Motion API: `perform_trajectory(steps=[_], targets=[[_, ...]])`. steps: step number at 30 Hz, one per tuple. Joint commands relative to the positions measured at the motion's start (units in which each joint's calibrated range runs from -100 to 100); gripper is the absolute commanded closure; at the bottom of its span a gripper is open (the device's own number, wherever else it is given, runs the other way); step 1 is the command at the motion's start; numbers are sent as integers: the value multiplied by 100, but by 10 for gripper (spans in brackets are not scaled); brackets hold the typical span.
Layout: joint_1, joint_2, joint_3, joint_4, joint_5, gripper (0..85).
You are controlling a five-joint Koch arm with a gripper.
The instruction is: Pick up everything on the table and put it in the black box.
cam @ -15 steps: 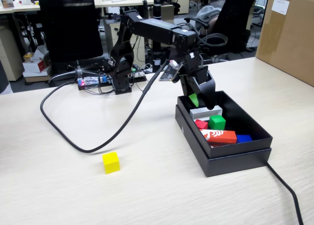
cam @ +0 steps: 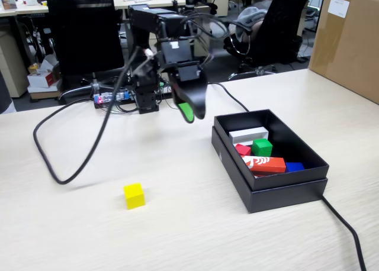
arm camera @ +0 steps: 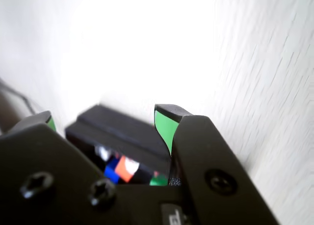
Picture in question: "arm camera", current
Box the long black power cable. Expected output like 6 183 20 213
0 77 43 115

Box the black cardboard box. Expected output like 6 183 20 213
64 121 172 186

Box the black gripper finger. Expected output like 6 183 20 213
0 111 123 225
154 103 280 225

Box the orange box with white print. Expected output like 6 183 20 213
115 156 141 184

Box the blue wooden cube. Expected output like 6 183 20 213
104 157 121 184

